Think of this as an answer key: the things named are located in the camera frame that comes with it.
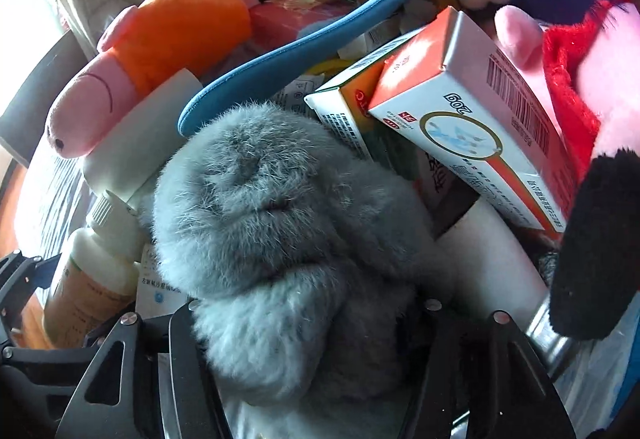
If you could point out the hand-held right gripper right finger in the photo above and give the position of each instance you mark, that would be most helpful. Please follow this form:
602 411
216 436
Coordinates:
450 369

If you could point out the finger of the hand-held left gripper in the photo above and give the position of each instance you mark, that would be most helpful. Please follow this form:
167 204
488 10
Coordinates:
15 269

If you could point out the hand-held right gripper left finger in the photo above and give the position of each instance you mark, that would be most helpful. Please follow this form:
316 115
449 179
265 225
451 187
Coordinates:
185 369

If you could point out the grey furry plush toy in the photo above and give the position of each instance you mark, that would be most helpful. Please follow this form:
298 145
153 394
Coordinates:
280 229

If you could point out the white bottle orange label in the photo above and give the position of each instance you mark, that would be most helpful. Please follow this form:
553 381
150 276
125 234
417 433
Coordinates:
95 279

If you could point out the white blue medicine box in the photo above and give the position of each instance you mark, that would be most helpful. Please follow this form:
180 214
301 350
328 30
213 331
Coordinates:
160 289

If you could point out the white lint roller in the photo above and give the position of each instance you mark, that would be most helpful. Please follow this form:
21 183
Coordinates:
490 249

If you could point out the white paper roll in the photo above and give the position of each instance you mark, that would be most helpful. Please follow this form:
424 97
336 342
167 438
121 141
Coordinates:
130 144

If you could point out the pink pig plush orange dress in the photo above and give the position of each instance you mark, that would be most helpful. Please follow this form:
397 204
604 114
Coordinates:
165 29

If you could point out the orange green medicine box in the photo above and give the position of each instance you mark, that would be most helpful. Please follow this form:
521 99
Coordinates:
345 104

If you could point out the red white medicine box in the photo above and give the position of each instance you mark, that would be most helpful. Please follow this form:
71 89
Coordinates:
475 84

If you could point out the pink pig plush red dress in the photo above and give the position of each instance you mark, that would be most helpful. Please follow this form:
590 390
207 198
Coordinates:
575 69

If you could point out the pink packet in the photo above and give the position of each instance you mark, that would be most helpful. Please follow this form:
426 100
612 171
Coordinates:
290 16

